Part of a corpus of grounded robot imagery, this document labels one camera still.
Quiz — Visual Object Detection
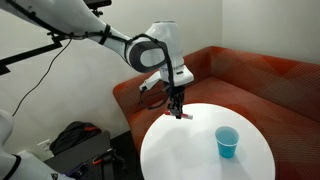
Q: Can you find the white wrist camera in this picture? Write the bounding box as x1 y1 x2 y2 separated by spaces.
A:
138 70 165 92

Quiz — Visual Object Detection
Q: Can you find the white wall outlet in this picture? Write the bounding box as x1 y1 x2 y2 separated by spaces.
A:
36 138 53 154

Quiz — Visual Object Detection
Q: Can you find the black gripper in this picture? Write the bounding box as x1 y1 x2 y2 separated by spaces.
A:
165 83 186 120

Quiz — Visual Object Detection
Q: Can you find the black bag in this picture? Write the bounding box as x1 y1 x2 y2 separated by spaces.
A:
49 120 103 156

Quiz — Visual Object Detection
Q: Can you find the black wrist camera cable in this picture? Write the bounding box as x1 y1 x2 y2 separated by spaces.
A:
6 0 176 111

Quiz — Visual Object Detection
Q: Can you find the red marker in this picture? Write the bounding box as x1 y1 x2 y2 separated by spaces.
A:
164 110 194 120

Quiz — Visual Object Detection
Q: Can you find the black clamp with orange handle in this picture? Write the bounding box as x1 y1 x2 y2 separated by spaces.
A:
91 148 128 168

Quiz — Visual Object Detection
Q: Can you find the orange patterned sofa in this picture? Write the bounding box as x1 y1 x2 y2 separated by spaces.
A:
112 45 320 180

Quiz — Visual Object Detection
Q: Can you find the light blue plastic cup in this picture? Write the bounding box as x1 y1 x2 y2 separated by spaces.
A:
214 125 240 159

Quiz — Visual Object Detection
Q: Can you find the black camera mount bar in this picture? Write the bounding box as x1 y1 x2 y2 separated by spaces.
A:
0 0 113 76

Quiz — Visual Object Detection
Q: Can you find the round white table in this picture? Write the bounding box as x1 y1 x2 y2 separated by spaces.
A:
139 102 276 180

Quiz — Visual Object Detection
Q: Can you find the thin black hanging cable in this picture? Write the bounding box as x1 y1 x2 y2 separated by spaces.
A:
12 38 73 118

